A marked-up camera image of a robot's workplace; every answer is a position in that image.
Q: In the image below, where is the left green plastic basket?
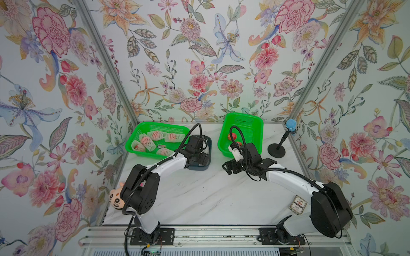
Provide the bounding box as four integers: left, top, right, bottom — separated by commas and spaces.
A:
125, 122, 190, 160

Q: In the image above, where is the green plastic basket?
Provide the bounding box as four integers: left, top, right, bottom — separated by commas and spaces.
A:
218, 113, 264, 158
125, 122, 190, 160

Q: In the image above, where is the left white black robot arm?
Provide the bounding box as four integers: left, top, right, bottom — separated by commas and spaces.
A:
120, 124, 211, 242

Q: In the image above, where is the right green plastic basket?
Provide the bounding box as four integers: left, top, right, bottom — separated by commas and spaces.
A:
218, 113, 264, 158

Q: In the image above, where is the small framed card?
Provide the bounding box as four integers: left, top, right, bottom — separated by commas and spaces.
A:
289, 195, 308, 215

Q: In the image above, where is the pink plush toy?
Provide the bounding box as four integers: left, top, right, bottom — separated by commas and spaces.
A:
109, 182, 125, 210

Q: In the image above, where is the blue microphone on black stand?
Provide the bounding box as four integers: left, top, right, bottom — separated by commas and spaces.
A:
268, 119, 297, 159

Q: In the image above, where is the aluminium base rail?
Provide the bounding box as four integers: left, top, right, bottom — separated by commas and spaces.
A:
79, 226, 352, 249

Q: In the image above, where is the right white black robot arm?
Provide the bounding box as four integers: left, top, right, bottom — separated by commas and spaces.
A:
220, 125, 353, 244

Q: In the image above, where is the dark teal plastic bin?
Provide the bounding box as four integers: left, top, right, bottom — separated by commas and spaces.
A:
188, 135, 212, 171

